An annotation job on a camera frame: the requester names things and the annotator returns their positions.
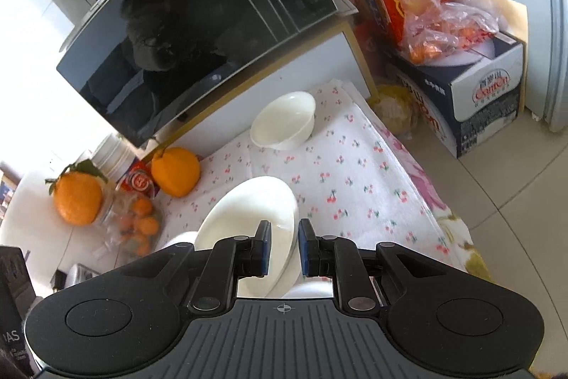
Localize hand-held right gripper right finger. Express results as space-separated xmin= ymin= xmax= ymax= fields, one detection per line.
xmin=299 ymin=219 xmax=449 ymax=313

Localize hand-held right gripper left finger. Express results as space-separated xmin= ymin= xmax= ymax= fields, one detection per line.
xmin=120 ymin=220 xmax=272 ymax=313

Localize cherry print tablecloth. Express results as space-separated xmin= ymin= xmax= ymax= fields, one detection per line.
xmin=153 ymin=79 xmax=458 ymax=300

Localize white kitchen appliance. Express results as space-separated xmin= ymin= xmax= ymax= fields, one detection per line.
xmin=0 ymin=170 xmax=116 ymax=286

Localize large orange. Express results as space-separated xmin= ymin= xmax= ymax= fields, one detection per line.
xmin=151 ymin=147 xmax=201 ymax=198

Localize orange with leaves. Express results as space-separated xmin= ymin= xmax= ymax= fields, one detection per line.
xmin=45 ymin=159 xmax=109 ymax=226

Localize white bowl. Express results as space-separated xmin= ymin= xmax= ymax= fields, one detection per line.
xmin=250 ymin=92 xmax=317 ymax=150

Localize glass jar of small oranges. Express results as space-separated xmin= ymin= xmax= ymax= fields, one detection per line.
xmin=95 ymin=184 xmax=163 ymax=258

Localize red printed cup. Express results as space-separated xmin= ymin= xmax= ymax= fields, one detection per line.
xmin=116 ymin=161 xmax=157 ymax=200

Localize floral blanket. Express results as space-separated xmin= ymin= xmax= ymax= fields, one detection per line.
xmin=342 ymin=79 xmax=493 ymax=277

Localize yellow wrapped fruit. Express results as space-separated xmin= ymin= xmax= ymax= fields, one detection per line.
xmin=370 ymin=83 xmax=420 ymax=135

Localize stack of paper cups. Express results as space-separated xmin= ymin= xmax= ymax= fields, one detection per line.
xmin=91 ymin=133 xmax=136 ymax=180

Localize dark blue carton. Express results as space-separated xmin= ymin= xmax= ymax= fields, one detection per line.
xmin=386 ymin=0 xmax=529 ymax=159

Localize black microwave oven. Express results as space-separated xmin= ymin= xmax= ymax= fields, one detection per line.
xmin=56 ymin=0 xmax=359 ymax=148

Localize plastic bag of oranges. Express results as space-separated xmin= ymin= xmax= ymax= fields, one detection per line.
xmin=397 ymin=0 xmax=500 ymax=64

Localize white refrigerator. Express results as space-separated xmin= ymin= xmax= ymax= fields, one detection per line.
xmin=444 ymin=0 xmax=568 ymax=133

